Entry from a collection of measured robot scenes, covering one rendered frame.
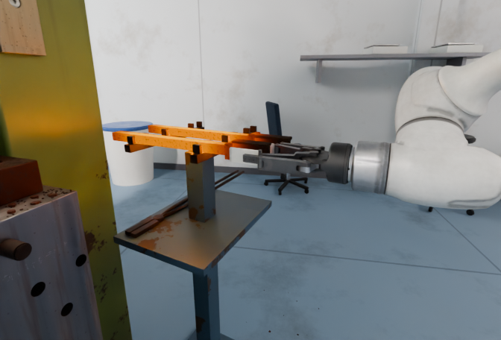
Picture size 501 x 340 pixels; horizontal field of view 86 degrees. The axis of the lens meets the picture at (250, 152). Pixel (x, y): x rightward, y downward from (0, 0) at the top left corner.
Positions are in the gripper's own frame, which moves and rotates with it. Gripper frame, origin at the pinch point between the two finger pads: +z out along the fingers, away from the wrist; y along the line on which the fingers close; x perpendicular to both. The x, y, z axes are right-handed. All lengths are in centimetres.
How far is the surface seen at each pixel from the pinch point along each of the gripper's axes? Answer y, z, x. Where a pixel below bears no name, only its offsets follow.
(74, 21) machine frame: 0, 52, 30
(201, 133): 10.5, 20.1, 0.5
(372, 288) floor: 94, -31, -98
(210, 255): -3.3, 9.1, -26.0
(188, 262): -7.8, 12.1, -26.0
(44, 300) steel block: -29.5, 28.1, -24.6
